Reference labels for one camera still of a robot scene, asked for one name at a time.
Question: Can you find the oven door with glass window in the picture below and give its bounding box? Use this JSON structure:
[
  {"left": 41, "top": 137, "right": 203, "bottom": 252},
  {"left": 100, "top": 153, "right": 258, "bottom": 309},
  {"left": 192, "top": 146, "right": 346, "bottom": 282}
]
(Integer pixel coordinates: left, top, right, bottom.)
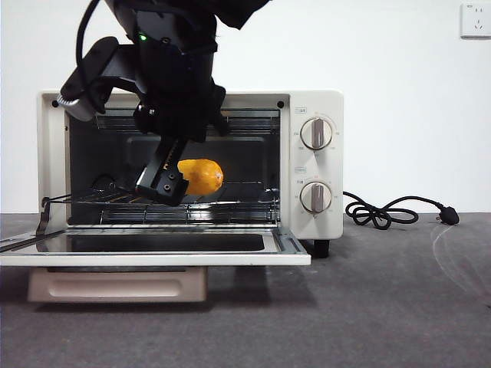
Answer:
[{"left": 0, "top": 224, "right": 312, "bottom": 268}]

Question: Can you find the beige oven door handle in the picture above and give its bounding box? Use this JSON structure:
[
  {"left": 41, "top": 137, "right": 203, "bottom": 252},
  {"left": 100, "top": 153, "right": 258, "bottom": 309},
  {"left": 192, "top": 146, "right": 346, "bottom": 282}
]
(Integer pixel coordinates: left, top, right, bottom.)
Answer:
[{"left": 27, "top": 267, "right": 209, "bottom": 304}]

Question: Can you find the cream Toshiba toaster oven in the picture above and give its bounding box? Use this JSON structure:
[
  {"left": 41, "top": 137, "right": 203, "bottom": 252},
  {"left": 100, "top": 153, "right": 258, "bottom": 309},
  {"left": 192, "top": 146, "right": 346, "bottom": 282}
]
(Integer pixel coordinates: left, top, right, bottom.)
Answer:
[{"left": 37, "top": 90, "right": 344, "bottom": 242}]

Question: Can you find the metal heating element guard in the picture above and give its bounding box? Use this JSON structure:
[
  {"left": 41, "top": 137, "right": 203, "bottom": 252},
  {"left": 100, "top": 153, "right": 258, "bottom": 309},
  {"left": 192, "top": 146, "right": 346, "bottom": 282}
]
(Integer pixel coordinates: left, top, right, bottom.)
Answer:
[{"left": 94, "top": 110, "right": 280, "bottom": 132}]

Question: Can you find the cream timer knob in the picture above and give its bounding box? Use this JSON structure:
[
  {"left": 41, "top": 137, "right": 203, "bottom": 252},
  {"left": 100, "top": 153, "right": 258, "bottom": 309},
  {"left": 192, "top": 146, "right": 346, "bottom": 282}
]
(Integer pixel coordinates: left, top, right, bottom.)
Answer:
[{"left": 299, "top": 182, "right": 333, "bottom": 214}]

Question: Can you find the cream temperature knob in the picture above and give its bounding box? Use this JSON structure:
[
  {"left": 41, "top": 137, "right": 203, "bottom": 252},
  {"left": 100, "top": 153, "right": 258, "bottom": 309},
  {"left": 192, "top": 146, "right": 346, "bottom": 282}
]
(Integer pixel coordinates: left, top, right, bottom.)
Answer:
[{"left": 299, "top": 117, "right": 334, "bottom": 150}]

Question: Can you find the metal wire oven rack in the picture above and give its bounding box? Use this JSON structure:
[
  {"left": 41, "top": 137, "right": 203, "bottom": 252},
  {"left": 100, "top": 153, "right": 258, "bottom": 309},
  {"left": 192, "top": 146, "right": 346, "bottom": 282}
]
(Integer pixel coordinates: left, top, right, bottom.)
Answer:
[{"left": 45, "top": 187, "right": 281, "bottom": 227}]

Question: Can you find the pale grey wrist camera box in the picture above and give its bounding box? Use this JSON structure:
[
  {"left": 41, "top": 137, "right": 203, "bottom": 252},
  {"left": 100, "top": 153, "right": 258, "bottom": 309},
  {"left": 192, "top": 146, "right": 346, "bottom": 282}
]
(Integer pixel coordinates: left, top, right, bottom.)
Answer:
[{"left": 51, "top": 94, "right": 97, "bottom": 123}]

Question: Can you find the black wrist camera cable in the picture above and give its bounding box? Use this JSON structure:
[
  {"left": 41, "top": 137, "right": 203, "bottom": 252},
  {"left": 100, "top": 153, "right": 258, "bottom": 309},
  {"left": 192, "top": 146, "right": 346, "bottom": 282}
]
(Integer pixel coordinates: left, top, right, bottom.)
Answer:
[{"left": 75, "top": 0, "right": 103, "bottom": 76}]

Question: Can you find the black power cable with plug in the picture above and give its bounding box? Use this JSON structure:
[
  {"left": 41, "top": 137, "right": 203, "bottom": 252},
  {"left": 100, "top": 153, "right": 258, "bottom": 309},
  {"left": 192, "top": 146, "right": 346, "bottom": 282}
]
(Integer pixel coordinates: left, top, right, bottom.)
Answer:
[{"left": 342, "top": 190, "right": 460, "bottom": 227}]

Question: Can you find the white wall socket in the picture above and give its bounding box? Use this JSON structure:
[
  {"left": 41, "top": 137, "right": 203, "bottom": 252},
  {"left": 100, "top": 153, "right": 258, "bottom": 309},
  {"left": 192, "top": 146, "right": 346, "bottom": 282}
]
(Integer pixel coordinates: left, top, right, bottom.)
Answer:
[{"left": 460, "top": 2, "right": 491, "bottom": 39}]

